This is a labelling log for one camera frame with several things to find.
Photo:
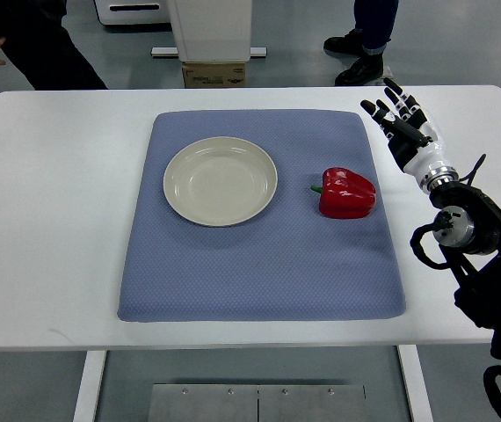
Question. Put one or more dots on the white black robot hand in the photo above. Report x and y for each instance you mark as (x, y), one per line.
(414, 143)

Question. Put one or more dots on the red bell pepper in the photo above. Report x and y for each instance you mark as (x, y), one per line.
(344, 194)

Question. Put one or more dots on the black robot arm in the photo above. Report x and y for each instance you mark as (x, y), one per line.
(465, 238)

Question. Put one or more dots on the beige round plate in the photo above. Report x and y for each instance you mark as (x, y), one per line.
(220, 181)

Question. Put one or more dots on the metal floor plate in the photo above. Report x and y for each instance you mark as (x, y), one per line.
(263, 402)

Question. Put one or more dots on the person in black trousers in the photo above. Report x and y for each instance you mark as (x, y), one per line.
(41, 48)

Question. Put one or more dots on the person in jeans black shoes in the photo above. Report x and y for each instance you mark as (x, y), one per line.
(367, 41)

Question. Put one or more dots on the white appliance with slot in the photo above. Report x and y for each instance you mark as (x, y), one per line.
(125, 12)

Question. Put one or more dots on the blue quilted mat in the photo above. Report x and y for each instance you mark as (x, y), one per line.
(289, 263)

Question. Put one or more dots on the cardboard box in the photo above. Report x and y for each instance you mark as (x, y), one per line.
(200, 75)

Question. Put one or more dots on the right white table leg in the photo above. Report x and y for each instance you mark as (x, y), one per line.
(414, 384)

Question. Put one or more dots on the white table leg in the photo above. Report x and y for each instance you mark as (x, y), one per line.
(90, 387)
(414, 384)

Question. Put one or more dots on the left white table leg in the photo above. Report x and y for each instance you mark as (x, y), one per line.
(90, 387)

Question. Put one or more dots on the white machine pedestal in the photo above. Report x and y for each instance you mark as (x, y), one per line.
(210, 31)

